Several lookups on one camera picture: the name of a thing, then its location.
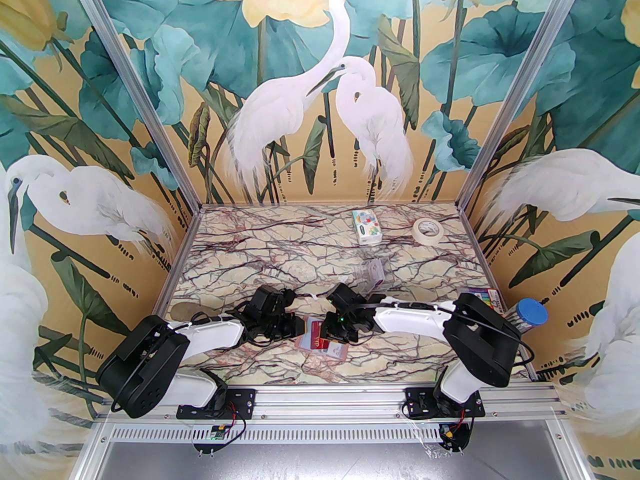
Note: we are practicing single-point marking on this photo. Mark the pink leather card holder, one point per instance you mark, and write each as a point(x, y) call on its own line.
point(337, 352)

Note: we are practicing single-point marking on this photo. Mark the clear acrylic card stand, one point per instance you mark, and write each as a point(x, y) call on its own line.
point(372, 273)

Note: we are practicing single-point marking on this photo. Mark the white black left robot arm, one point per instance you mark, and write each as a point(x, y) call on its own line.
point(210, 333)

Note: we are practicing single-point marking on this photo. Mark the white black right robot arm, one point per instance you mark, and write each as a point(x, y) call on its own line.
point(415, 318)

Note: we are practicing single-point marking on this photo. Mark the white patterned tissue pack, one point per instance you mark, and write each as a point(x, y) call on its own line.
point(367, 228)

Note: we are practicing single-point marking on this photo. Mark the cream masking tape roll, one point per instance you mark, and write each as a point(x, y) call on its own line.
point(425, 235)

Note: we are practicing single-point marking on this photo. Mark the small controller circuit board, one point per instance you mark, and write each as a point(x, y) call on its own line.
point(217, 433)
point(452, 435)

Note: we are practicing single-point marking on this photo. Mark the perforated metal panel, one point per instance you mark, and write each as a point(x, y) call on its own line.
point(325, 460)

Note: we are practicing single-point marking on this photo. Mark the colourful marker pen pack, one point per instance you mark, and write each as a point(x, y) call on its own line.
point(490, 298)

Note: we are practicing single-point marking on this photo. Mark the clear tube blue lid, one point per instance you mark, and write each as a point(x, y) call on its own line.
point(531, 313)

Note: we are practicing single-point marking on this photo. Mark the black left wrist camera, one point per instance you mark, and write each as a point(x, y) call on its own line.
point(267, 300)

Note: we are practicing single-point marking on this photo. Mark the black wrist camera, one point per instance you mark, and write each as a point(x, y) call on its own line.
point(349, 295)
point(267, 300)

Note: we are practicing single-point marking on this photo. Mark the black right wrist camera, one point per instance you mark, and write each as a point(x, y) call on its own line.
point(349, 295)

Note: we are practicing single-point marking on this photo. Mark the aluminium front rail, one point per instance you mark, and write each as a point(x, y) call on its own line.
point(325, 403)

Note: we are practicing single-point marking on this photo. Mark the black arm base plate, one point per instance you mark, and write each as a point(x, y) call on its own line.
point(245, 400)
point(417, 403)

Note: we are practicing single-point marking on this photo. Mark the aluminium frame post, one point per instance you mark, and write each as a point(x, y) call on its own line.
point(141, 88)
point(518, 88)

